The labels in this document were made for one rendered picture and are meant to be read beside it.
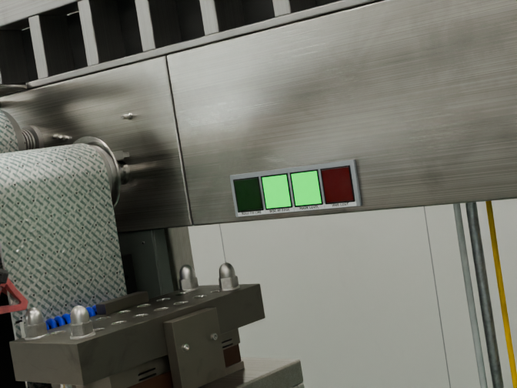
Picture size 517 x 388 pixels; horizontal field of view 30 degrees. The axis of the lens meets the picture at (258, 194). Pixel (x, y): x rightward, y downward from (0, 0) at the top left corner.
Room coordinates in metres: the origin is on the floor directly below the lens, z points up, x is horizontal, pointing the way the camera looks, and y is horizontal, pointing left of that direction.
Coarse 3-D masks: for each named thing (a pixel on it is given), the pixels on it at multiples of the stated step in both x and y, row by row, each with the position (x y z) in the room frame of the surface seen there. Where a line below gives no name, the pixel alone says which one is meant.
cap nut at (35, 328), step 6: (30, 312) 1.42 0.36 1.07; (36, 312) 1.42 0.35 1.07; (30, 318) 1.42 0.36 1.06; (36, 318) 1.42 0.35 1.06; (42, 318) 1.43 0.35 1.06; (30, 324) 1.42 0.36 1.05; (36, 324) 1.42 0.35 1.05; (42, 324) 1.42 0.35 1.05; (30, 330) 1.42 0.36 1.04; (36, 330) 1.42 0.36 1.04; (42, 330) 1.42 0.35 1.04; (30, 336) 1.42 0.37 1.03; (36, 336) 1.42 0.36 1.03; (42, 336) 1.42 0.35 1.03
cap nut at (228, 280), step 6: (222, 264) 1.62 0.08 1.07; (228, 264) 1.62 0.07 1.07; (222, 270) 1.61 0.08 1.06; (228, 270) 1.61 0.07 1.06; (234, 270) 1.62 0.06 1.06; (222, 276) 1.61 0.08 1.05; (228, 276) 1.61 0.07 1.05; (234, 276) 1.61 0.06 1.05; (222, 282) 1.61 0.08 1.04; (228, 282) 1.61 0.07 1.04; (234, 282) 1.61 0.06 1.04; (222, 288) 1.61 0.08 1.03; (228, 288) 1.61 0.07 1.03; (234, 288) 1.61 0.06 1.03
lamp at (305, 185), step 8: (296, 176) 1.50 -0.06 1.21; (304, 176) 1.49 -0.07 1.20; (312, 176) 1.48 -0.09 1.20; (296, 184) 1.50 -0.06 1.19; (304, 184) 1.49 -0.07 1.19; (312, 184) 1.48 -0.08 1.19; (296, 192) 1.51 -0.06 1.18; (304, 192) 1.50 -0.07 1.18; (312, 192) 1.49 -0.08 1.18; (296, 200) 1.51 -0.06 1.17; (304, 200) 1.50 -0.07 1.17; (312, 200) 1.49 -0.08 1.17; (320, 200) 1.48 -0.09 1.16
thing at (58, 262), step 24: (72, 216) 1.59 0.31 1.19; (96, 216) 1.63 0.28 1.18; (0, 240) 1.48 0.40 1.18; (24, 240) 1.52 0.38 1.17; (48, 240) 1.55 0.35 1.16; (72, 240) 1.59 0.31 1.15; (96, 240) 1.63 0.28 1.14; (24, 264) 1.51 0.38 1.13; (48, 264) 1.55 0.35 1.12; (72, 264) 1.58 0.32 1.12; (96, 264) 1.62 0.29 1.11; (120, 264) 1.66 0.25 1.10; (24, 288) 1.50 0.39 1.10; (48, 288) 1.54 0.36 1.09; (72, 288) 1.58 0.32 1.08; (96, 288) 1.61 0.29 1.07; (120, 288) 1.65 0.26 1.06; (24, 312) 1.50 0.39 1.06; (48, 312) 1.53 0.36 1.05
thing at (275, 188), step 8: (272, 176) 1.53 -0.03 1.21; (280, 176) 1.52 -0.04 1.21; (264, 184) 1.55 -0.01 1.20; (272, 184) 1.54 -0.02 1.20; (280, 184) 1.52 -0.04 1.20; (272, 192) 1.54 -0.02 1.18; (280, 192) 1.53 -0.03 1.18; (288, 192) 1.52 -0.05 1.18; (272, 200) 1.54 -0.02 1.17; (280, 200) 1.53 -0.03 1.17; (288, 200) 1.52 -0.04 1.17
